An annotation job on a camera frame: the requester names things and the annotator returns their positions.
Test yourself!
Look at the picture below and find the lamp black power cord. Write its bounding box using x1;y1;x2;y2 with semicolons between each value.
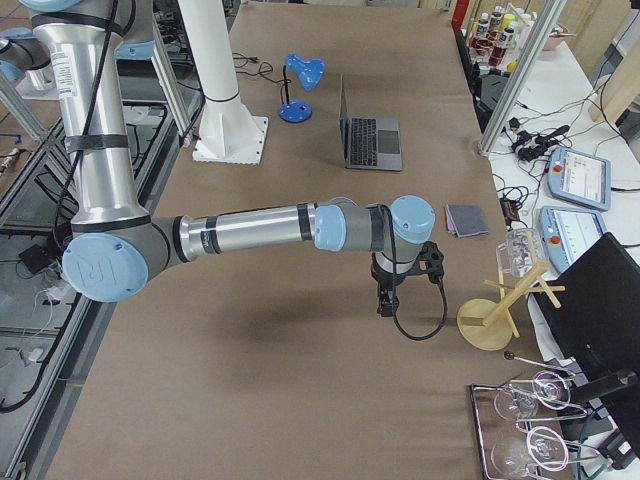
232;51;296;104

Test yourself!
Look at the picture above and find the black monitor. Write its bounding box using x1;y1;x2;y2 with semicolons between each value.
533;232;639;380

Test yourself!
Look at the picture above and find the clear glass mug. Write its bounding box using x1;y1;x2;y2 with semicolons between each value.
496;228;547;278

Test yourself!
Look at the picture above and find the wooden cup stand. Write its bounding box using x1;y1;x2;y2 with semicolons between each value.
457;260;566;351

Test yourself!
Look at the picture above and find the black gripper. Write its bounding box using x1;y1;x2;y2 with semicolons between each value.
371;252;399;316

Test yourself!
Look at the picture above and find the grey folded cloth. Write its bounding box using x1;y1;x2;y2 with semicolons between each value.
445;204;489;238

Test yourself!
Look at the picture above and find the lower teach pendant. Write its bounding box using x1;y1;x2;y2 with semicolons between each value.
538;206;607;273

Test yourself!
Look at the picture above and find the lower wine glass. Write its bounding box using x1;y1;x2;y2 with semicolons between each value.
490;426;569;479

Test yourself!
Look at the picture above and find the grey laptop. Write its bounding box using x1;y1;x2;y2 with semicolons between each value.
339;75;403;172

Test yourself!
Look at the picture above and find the wire glass rack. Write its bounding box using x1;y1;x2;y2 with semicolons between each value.
469;360;610;479

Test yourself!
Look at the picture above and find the bottle rack with bottles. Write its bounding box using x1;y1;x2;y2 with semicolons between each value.
464;1;536;73

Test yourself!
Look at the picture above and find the aluminium frame post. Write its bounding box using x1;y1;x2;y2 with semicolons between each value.
478;0;566;158

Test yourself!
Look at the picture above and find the upper wine glass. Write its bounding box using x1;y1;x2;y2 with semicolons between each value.
494;370;570;421

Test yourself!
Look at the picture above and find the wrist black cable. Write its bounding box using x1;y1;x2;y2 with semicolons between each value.
380;204;448;342

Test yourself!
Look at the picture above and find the blue desk lamp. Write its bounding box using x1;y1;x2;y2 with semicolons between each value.
278;53;326;124

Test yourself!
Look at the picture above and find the upper teach pendant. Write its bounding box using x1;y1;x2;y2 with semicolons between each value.
547;147;612;211

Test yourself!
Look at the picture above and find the wine glass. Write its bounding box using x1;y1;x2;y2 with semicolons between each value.
494;370;570;421
490;426;569;479

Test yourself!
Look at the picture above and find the teach pendant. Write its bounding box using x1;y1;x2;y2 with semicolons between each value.
538;206;607;273
547;147;612;211

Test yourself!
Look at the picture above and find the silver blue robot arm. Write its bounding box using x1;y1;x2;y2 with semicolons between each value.
1;27;55;92
29;1;435;306

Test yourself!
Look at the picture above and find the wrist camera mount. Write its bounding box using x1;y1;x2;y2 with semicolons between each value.
418;241;445;284

